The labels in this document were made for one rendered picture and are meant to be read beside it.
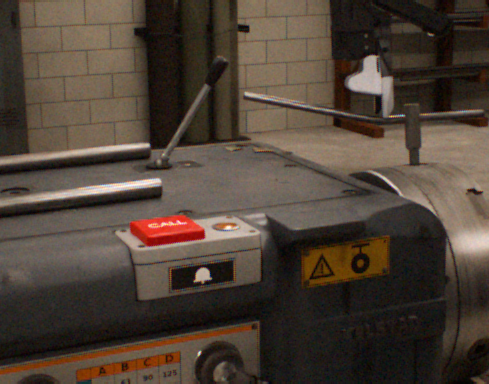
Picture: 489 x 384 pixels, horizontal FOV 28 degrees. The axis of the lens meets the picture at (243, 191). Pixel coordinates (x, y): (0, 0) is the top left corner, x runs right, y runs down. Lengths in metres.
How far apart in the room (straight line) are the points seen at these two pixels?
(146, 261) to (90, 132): 7.12
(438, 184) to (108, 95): 6.81
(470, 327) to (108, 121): 6.91
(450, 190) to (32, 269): 0.62
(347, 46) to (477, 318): 0.41
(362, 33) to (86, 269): 0.60
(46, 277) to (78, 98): 7.07
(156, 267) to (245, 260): 0.09
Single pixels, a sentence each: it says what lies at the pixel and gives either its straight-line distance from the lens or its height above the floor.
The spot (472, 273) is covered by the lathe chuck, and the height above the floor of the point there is 1.13.
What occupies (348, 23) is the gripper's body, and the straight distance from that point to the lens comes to 1.36.
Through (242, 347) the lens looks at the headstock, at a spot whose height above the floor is 1.12.
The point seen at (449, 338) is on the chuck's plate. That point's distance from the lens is 1.28.
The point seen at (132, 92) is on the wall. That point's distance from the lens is 8.09.
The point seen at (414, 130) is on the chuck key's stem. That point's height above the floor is 1.29.
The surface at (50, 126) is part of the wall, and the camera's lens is 7.94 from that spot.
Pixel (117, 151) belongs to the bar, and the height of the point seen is 1.27.
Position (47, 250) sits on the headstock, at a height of 1.25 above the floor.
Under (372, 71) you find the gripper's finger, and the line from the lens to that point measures 1.34.
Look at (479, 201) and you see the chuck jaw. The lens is 1.33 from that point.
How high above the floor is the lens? 1.53
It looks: 14 degrees down
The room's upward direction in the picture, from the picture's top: 1 degrees counter-clockwise
